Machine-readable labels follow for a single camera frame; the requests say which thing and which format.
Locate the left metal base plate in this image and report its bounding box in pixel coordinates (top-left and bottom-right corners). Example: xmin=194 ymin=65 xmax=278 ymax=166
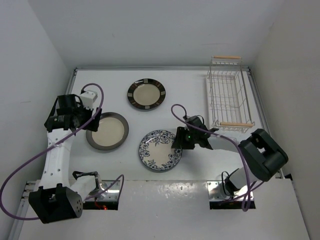
xmin=85 ymin=180 xmax=121 ymax=202

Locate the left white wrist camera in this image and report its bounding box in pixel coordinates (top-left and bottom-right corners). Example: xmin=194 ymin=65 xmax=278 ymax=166
xmin=79 ymin=90 xmax=98 ymax=110

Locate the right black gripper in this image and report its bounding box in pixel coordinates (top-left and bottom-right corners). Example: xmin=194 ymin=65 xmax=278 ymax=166
xmin=172 ymin=127 xmax=198 ymax=150

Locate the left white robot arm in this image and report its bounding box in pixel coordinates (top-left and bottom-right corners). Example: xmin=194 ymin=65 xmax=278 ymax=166
xmin=28 ymin=90 xmax=102 ymax=224

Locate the metal base plate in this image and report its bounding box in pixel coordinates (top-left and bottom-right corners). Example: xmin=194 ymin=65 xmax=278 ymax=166
xmin=206 ymin=180 xmax=248 ymax=202
xmin=85 ymin=180 xmax=121 ymax=202

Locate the brown checkered rim plate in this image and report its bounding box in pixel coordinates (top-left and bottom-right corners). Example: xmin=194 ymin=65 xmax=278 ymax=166
xmin=126 ymin=78 xmax=167 ymax=111

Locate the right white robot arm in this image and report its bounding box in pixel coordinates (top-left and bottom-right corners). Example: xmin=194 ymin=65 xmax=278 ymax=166
xmin=171 ymin=115 xmax=289 ymax=200

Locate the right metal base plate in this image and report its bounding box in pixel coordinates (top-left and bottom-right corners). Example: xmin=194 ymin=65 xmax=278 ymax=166
xmin=206 ymin=180 xmax=248 ymax=202

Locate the dark rim beige plate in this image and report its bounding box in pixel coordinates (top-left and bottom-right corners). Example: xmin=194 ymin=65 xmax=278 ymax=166
xmin=86 ymin=112 xmax=129 ymax=151

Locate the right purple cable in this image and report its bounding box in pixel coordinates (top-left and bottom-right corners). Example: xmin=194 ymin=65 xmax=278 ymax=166
xmin=170 ymin=103 xmax=265 ymax=212

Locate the white wire dish rack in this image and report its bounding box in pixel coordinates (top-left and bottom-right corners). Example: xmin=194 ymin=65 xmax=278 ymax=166
xmin=205 ymin=55 xmax=255 ymax=133

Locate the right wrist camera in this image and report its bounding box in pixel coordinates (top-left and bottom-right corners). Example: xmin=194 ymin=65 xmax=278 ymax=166
xmin=185 ymin=115 xmax=206 ymax=130

